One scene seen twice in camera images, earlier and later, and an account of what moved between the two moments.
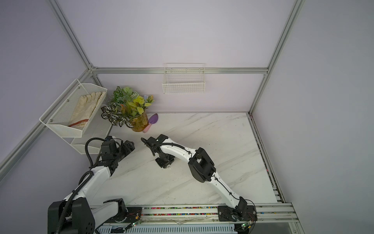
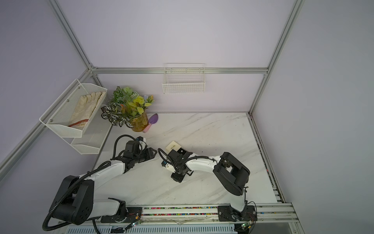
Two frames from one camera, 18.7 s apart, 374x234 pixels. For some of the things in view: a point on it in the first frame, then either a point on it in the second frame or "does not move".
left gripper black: x=129 y=147 -> x=149 y=153
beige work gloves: x=86 y=106 does not move
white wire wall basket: x=184 y=78 does not move
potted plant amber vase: x=128 y=108 does not move
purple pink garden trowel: x=153 y=120 does not move
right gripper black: x=164 y=165 -> x=176 y=177
